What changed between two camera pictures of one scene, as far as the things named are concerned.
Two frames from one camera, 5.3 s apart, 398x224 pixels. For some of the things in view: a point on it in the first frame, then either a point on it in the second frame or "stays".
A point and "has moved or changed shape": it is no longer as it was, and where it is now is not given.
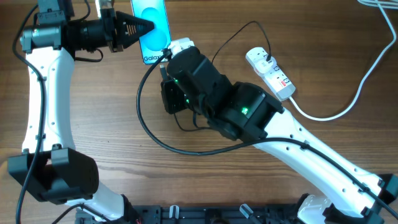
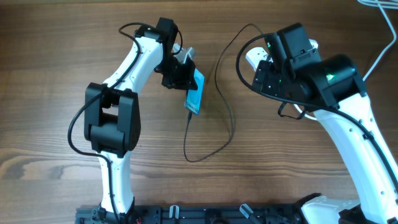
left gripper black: (120, 20) -> (186, 81)
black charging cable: (269, 57) has moved or changed shape
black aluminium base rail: (206, 214) stays
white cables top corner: (387, 4) stays
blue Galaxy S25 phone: (154, 41) has moved or changed shape
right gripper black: (174, 104) -> (270, 83)
